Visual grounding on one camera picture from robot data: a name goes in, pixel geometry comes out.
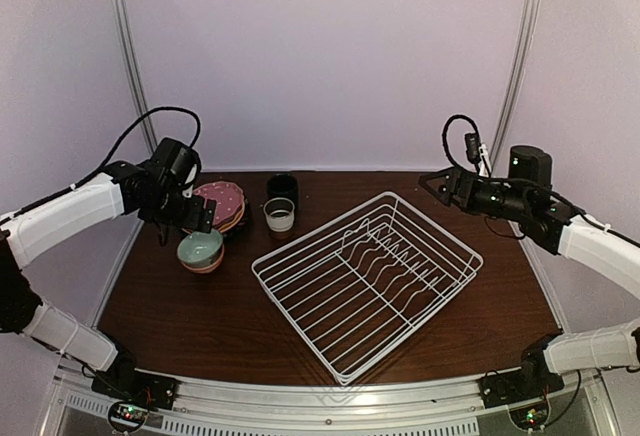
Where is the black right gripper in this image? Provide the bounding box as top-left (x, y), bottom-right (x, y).
top-left (420, 164), bottom-right (532, 222)

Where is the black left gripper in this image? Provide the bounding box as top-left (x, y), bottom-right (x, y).
top-left (142, 181), bottom-right (215, 231)

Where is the yellow dotted plate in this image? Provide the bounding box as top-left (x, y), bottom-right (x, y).
top-left (215, 204), bottom-right (246, 234)

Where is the pale green bowl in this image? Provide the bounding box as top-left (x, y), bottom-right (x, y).
top-left (177, 230), bottom-right (223, 267)

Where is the pink white floral bowl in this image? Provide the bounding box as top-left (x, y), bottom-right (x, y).
top-left (180, 252), bottom-right (225, 274)

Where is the white brown cup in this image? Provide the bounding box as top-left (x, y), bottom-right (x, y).
top-left (263, 197), bottom-right (295, 240)

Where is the dark green mug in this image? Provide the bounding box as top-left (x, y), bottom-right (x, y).
top-left (266, 173), bottom-right (299, 207)

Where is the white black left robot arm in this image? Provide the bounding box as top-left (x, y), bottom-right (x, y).
top-left (1, 138), bottom-right (216, 400)

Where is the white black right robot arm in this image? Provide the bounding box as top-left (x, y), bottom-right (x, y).
top-left (418, 145), bottom-right (639, 398)

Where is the left circuit board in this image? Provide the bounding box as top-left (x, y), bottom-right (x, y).
top-left (107, 401), bottom-right (149, 432)

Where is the circuit board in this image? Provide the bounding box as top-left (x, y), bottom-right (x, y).
top-left (107, 401), bottom-right (149, 432)
top-left (509, 403), bottom-right (549, 432)

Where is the right circuit board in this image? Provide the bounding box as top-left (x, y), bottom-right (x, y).
top-left (509, 403), bottom-right (549, 432)

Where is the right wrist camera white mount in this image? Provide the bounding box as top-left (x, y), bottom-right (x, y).
top-left (464, 132), bottom-right (492, 177)

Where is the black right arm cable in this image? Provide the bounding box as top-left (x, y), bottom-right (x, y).
top-left (441, 114), bottom-right (486, 172)

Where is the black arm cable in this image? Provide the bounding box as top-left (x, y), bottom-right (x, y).
top-left (441, 114), bottom-right (486, 172)
top-left (69, 106), bottom-right (202, 192)

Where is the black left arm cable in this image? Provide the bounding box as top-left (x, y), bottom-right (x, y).
top-left (69, 106), bottom-right (202, 192)

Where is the white wire dish rack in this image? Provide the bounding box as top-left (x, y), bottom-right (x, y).
top-left (251, 191), bottom-right (484, 386)

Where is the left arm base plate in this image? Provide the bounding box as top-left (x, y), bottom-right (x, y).
top-left (91, 370), bottom-right (178, 410)

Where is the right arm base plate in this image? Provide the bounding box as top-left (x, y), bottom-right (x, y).
top-left (478, 370), bottom-right (564, 409)

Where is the front aluminium rail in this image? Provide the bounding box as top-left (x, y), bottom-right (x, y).
top-left (52, 350), bottom-right (621, 436)

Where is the right aluminium frame post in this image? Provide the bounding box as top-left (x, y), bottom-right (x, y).
top-left (489, 0), bottom-right (541, 169)

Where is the aluminium frame post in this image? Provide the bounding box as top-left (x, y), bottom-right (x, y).
top-left (103, 0), bottom-right (168, 180)
top-left (489, 0), bottom-right (541, 169)

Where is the left aluminium frame post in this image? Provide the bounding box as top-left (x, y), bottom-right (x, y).
top-left (103, 0), bottom-right (168, 180)

